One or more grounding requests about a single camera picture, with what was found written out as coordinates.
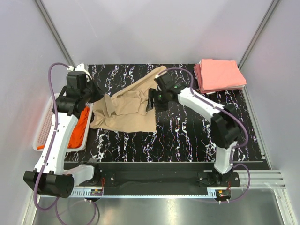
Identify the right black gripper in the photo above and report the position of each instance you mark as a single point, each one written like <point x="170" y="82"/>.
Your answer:
<point x="152" y="94"/>

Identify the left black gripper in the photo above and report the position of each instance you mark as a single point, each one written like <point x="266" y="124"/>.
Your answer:
<point x="100" y="93"/>

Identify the beige t shirt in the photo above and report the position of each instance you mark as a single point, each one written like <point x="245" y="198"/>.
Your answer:
<point x="125" y="111"/>

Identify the white plastic laundry basket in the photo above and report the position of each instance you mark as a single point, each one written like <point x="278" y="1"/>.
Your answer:
<point x="46" y="123"/>

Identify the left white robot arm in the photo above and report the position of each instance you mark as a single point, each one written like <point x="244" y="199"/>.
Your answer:
<point x="48" y="176"/>

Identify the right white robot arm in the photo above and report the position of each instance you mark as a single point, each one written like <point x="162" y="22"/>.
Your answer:
<point x="224" y="130"/>

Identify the folded pink t shirt stack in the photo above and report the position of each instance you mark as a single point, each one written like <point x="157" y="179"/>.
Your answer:
<point x="218" y="75"/>

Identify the orange t shirt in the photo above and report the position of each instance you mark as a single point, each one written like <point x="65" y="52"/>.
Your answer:
<point x="78" y="132"/>

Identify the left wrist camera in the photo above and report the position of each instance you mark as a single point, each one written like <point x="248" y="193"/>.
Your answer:
<point x="81" y="67"/>

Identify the left aluminium frame post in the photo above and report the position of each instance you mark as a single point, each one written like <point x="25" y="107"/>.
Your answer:
<point x="51" y="26"/>

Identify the aluminium frame post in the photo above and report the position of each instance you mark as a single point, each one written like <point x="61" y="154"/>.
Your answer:
<point x="261" y="27"/>
<point x="51" y="26"/>

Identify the white slotted cable duct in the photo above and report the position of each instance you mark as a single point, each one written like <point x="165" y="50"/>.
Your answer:
<point x="91" y="193"/>

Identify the right aluminium frame post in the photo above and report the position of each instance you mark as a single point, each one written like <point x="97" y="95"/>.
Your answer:
<point x="261" y="27"/>

